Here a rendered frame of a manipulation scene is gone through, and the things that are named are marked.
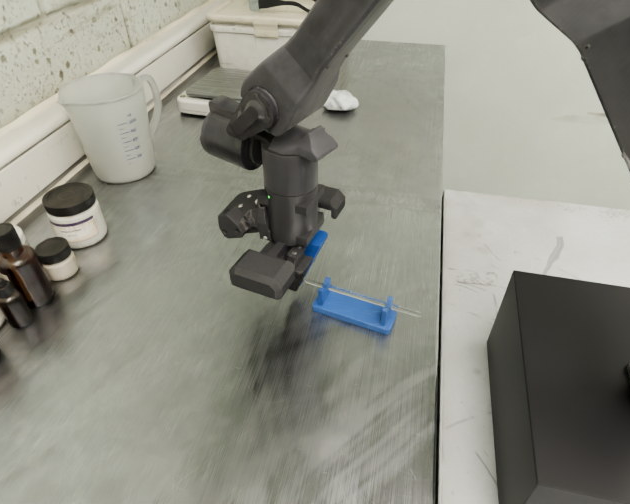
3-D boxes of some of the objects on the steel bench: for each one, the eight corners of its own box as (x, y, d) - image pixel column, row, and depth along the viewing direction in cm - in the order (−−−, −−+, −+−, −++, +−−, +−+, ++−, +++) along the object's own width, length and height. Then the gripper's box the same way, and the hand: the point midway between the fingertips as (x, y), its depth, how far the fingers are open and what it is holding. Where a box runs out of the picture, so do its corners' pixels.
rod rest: (396, 316, 58) (400, 296, 55) (388, 336, 55) (391, 316, 53) (322, 293, 61) (322, 272, 59) (311, 310, 59) (311, 290, 56)
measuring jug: (147, 136, 94) (127, 60, 85) (194, 153, 89) (179, 73, 79) (65, 177, 82) (32, 93, 73) (114, 200, 77) (85, 112, 67)
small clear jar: (-5, 268, 64) (-27, 230, 60) (41, 257, 66) (23, 219, 62) (-7, 296, 60) (-32, 257, 56) (42, 283, 62) (22, 245, 58)
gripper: (276, 240, 42) (283, 349, 52) (349, 148, 55) (343, 250, 65) (217, 223, 44) (235, 331, 54) (302, 138, 57) (303, 238, 67)
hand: (294, 267), depth 58 cm, fingers closed, pressing on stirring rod
